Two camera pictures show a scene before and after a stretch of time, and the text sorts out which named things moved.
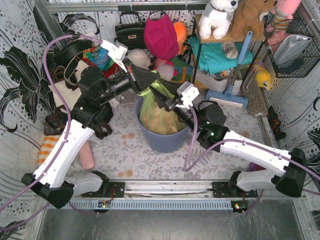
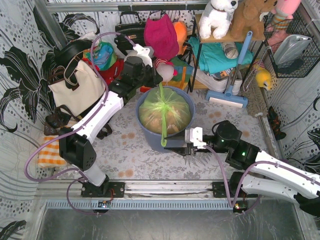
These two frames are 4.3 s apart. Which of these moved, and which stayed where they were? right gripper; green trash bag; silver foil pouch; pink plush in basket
Moved: right gripper
Stayed: silver foil pouch; green trash bag; pink plush in basket
